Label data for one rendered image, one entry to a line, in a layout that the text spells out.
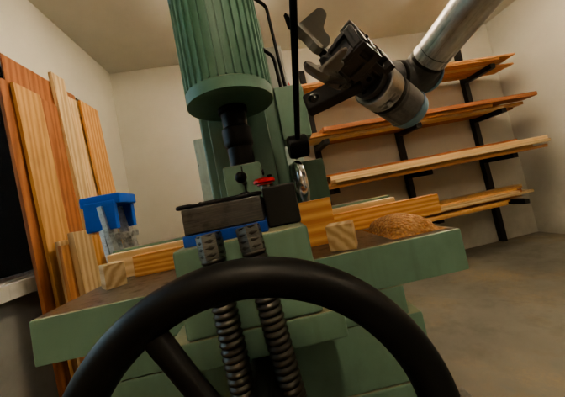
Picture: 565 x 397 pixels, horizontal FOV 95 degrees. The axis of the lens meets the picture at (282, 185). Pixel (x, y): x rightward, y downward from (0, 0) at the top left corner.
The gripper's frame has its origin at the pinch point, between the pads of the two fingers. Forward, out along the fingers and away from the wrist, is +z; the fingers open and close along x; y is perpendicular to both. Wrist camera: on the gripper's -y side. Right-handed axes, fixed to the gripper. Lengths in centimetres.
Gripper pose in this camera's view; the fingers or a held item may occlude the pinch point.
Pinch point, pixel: (289, 39)
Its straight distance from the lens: 48.1
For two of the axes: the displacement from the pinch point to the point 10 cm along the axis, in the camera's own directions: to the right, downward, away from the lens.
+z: -7.8, -1.9, -5.9
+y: 5.9, -5.3, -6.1
